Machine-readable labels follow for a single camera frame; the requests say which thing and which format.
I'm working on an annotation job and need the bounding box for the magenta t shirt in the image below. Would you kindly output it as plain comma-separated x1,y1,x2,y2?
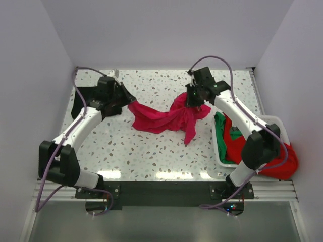
128,93,211,145

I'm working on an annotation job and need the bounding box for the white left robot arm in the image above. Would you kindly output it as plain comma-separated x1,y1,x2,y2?
38,69,136,198

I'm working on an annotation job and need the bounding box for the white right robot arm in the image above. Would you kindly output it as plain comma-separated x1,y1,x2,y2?
185,67,284,198

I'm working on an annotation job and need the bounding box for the folded black t shirt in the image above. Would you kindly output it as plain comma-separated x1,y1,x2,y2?
71,86,97,119

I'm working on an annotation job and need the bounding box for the green t shirt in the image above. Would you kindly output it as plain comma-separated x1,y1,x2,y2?
214,111,243,164

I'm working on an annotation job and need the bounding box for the white plastic laundry basket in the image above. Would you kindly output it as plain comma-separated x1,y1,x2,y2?
212,118,282,168

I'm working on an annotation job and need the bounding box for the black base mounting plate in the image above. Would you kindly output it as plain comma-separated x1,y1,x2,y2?
75,181,255,215

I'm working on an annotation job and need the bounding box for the red t shirt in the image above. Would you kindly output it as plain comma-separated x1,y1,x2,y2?
220,115,298,180

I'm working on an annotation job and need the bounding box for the aluminium frame rail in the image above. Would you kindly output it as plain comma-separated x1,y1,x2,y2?
19,179,310,241

